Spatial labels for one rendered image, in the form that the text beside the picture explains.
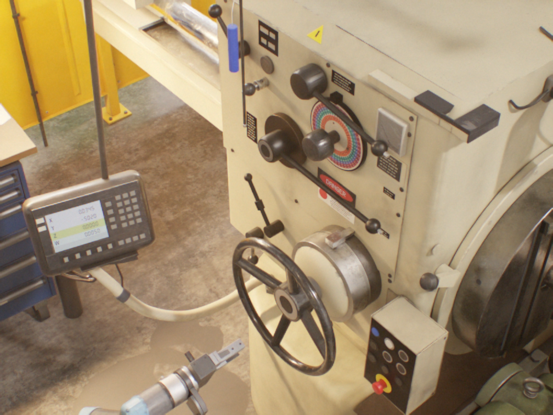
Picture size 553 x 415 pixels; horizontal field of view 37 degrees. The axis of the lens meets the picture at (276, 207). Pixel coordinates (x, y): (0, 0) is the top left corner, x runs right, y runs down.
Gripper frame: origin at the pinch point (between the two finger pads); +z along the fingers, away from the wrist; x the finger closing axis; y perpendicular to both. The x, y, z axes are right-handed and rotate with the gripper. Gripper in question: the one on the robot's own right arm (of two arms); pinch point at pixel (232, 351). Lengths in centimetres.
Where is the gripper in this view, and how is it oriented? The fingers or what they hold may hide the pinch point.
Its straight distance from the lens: 214.3
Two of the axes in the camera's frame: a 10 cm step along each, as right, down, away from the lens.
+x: -2.6, 4.6, 8.5
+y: -5.8, -7.8, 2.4
